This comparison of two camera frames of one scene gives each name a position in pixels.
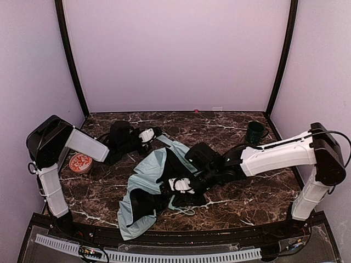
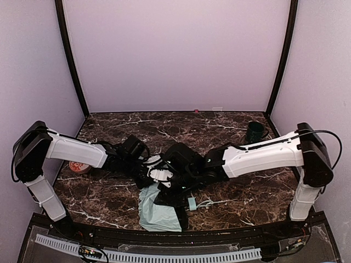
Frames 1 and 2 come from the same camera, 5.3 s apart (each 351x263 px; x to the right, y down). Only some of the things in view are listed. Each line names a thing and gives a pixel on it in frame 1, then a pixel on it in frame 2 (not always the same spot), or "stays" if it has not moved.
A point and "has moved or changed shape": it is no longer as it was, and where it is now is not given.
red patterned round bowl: (80, 163) stays
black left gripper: (153, 137) -> (145, 180)
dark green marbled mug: (255, 131) stays
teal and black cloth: (144, 199) has moved or changed shape
